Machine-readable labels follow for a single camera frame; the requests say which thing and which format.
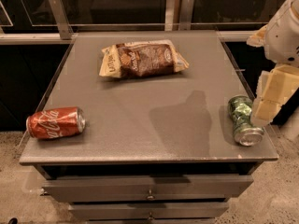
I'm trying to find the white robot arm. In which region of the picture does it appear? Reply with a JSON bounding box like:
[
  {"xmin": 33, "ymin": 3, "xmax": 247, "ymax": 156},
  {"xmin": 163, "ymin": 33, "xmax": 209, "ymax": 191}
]
[{"xmin": 247, "ymin": 0, "xmax": 299, "ymax": 127}]

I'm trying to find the grey drawer cabinet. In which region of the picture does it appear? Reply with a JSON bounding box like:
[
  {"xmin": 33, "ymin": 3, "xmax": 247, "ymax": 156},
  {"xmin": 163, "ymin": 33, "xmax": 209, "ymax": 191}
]
[{"xmin": 20, "ymin": 31, "xmax": 278, "ymax": 224}]

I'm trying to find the metal top drawer knob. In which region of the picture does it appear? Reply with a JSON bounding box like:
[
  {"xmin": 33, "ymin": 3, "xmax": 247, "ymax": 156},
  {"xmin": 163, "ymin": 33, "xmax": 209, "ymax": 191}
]
[{"xmin": 146, "ymin": 189, "xmax": 155, "ymax": 201}]

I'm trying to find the grey middle drawer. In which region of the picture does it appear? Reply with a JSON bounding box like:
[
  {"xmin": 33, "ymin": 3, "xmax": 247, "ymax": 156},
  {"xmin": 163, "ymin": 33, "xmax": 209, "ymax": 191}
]
[{"xmin": 69, "ymin": 202, "xmax": 229, "ymax": 220}]

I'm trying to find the grey drawer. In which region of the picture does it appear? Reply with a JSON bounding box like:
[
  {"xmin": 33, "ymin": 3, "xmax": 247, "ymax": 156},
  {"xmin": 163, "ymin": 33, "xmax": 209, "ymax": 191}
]
[
  {"xmin": 43, "ymin": 175, "xmax": 253, "ymax": 203},
  {"xmin": 69, "ymin": 202, "xmax": 229, "ymax": 220}
]

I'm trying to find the grey top drawer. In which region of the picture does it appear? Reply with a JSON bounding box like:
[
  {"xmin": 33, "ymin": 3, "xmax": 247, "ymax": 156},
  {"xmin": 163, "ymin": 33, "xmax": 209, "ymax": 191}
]
[{"xmin": 43, "ymin": 175, "xmax": 253, "ymax": 203}]

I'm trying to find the green soda can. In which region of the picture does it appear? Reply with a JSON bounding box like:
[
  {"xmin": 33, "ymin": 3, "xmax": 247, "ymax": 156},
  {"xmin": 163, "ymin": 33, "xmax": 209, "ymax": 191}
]
[{"xmin": 228, "ymin": 95, "xmax": 264, "ymax": 147}]

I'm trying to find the brown chip bag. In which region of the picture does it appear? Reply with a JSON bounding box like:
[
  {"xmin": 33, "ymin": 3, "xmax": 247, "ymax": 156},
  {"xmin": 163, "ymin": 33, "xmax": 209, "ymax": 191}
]
[{"xmin": 99, "ymin": 40, "xmax": 189, "ymax": 78}]

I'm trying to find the red Coca-Cola can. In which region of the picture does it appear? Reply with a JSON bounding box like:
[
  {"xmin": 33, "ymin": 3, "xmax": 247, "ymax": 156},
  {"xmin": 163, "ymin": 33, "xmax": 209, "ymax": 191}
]
[{"xmin": 26, "ymin": 106, "xmax": 86, "ymax": 139}]

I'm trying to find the metal railing frame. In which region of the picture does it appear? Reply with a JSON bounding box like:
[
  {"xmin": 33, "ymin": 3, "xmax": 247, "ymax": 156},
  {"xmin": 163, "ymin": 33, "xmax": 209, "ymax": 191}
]
[{"xmin": 0, "ymin": 0, "xmax": 261, "ymax": 45}]

